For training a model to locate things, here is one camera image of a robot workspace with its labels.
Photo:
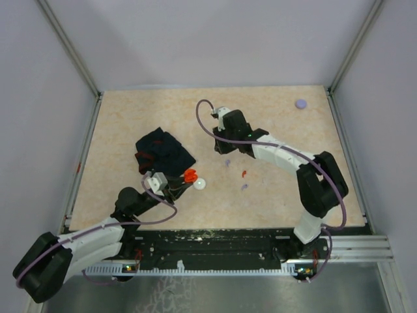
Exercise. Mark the right aluminium frame post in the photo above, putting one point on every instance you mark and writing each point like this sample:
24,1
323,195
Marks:
364,30

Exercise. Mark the white cable duct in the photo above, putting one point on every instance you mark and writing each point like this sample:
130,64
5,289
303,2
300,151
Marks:
123,269

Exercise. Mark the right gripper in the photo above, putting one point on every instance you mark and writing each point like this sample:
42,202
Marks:
223,149

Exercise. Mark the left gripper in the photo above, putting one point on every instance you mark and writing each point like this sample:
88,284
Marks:
175,188

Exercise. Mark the white charging case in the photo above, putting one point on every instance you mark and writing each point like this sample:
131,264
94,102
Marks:
200,184

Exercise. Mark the dark navy cloth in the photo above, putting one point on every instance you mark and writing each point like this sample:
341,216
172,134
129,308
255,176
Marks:
161,152

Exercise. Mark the left aluminium frame post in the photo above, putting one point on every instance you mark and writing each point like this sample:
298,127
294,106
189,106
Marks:
68,46

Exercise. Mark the purple charging case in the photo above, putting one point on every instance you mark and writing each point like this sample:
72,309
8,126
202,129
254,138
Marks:
301,104

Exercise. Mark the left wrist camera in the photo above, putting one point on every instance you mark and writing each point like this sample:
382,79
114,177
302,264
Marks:
157,182

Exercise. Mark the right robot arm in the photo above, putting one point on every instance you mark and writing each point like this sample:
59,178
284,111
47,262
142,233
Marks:
321,184

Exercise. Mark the aluminium frame post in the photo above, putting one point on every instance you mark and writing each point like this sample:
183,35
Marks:
68,46
364,30

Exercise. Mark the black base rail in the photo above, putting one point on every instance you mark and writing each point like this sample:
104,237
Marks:
221,249

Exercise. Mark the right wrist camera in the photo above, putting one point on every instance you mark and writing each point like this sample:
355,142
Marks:
219,113

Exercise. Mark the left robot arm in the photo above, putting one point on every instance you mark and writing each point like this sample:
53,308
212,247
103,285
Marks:
53,259

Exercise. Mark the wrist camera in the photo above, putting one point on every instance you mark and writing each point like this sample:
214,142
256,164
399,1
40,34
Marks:
157,182
219,113

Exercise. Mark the orange charging case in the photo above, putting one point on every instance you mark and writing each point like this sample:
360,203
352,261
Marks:
190,176

